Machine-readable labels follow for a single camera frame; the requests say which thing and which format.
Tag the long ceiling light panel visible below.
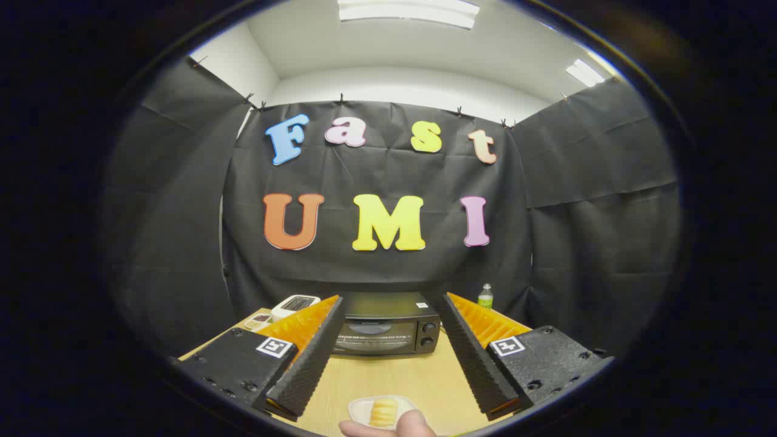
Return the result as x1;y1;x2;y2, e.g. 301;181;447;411
337;0;480;30

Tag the small ceiling light panel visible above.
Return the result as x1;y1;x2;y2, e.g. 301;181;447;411
566;59;606;87

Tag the black toaster oven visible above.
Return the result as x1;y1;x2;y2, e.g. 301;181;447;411
331;292;443;357

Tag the white pop-up toaster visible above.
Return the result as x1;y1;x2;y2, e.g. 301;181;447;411
271;294;321;322

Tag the white square plate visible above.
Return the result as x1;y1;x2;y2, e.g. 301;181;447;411
348;395;419;430

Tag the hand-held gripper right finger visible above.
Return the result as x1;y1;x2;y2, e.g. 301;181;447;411
438;292;614;421

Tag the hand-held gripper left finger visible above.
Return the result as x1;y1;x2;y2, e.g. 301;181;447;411
176;295;347;422

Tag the ridged bread roll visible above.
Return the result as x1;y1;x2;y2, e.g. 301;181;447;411
369;399;399;429

